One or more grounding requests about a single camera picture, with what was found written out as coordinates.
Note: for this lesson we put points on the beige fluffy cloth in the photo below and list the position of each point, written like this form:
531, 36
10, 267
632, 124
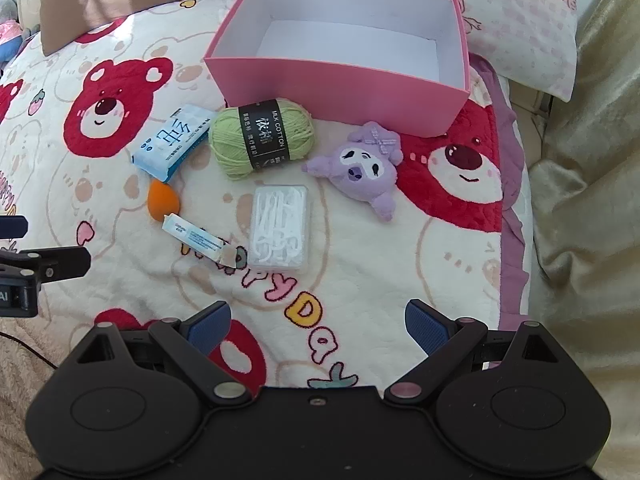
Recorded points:
20, 400

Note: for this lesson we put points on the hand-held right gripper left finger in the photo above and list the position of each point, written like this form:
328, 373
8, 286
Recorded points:
212, 322

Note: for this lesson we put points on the gold shiny cloth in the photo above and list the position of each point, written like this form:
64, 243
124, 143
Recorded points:
590, 185

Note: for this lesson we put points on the orange makeup sponge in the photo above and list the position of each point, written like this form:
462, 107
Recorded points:
162, 202

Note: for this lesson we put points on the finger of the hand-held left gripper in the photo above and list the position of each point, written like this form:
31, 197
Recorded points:
60, 261
12, 226

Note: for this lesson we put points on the blue wet wipe packet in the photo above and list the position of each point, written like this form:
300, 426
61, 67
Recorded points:
170, 142

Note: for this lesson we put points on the grey plush toy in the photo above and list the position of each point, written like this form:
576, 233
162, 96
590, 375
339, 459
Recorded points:
12, 32

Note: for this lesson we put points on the pink cardboard box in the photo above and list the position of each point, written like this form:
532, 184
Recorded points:
325, 90

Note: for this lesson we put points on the green yarn ball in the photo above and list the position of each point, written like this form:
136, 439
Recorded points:
227, 135

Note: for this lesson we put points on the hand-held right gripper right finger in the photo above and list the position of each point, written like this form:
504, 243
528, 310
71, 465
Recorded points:
425, 322

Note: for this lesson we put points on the purple plush toy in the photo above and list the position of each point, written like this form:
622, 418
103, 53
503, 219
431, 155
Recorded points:
360, 170

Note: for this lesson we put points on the small white blue carton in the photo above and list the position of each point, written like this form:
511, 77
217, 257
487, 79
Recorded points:
195, 237

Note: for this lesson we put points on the bear printed blanket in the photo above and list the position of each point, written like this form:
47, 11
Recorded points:
350, 260

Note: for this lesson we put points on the pink checked pillow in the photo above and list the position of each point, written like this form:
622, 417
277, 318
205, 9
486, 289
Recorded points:
520, 20

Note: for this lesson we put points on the clear floss pick box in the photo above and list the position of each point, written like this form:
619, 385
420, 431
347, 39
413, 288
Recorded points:
280, 225

